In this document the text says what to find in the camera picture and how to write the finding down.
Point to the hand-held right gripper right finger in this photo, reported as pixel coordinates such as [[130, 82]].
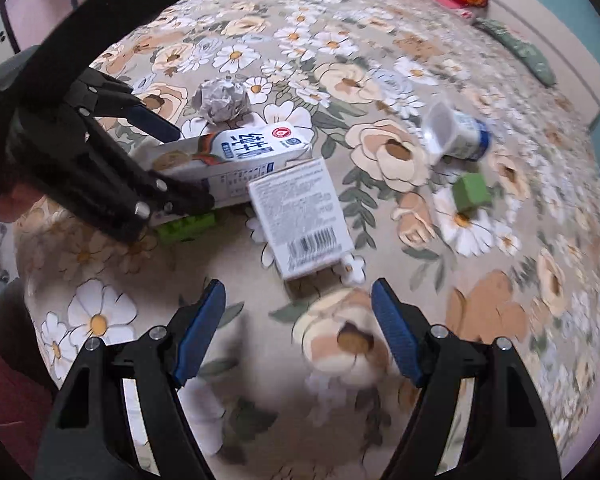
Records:
[[395, 335]]

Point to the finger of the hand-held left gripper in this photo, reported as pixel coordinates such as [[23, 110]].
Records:
[[155, 122], [180, 197]]

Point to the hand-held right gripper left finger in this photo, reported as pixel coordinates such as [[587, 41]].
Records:
[[202, 330]]

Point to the green toy brick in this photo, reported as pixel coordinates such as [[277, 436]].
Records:
[[185, 226]]

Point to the white milk carton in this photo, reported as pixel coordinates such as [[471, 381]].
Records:
[[260, 147]]

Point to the crumpled grey paper ball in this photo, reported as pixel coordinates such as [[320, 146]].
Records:
[[220, 100]]

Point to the white barcode box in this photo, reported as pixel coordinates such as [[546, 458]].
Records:
[[300, 210]]

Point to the green cube block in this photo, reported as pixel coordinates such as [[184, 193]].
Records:
[[472, 192]]

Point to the person's grey pants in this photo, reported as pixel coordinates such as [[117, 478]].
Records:
[[15, 325]]

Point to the floral bed blanket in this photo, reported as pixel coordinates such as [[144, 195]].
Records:
[[330, 50]]

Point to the pink cloth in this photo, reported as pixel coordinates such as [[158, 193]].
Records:
[[10, 400]]

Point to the cream headboard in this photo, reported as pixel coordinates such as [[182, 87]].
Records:
[[555, 25]]

